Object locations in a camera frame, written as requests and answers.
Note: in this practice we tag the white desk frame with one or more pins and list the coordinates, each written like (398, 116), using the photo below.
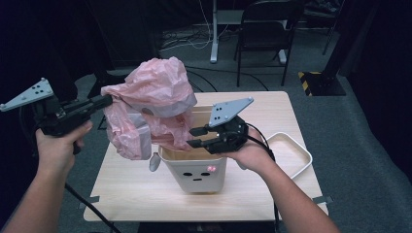
(214, 32)

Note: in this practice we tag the black chair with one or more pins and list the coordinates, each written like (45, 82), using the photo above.
(265, 32)

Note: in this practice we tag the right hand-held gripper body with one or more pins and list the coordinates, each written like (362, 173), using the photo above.
(226, 132)

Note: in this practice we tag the pink plastic trash bag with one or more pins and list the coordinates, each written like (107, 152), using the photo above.
(155, 93)

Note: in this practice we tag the person's right hand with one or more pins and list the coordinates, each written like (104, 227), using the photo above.
(252, 155)

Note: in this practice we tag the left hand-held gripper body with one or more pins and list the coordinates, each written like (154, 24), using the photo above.
(53, 119)

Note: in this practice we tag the black stand base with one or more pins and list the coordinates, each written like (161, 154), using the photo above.
(97, 87)

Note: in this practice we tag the grey tape piece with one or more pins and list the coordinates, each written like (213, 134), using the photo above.
(324, 199)
(92, 200)

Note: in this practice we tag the black stand with striped base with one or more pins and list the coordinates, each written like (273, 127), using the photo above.
(324, 84)

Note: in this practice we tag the white square bin rim frame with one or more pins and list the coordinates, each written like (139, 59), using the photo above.
(304, 155)

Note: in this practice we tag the person's left hand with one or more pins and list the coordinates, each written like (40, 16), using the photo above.
(56, 149)

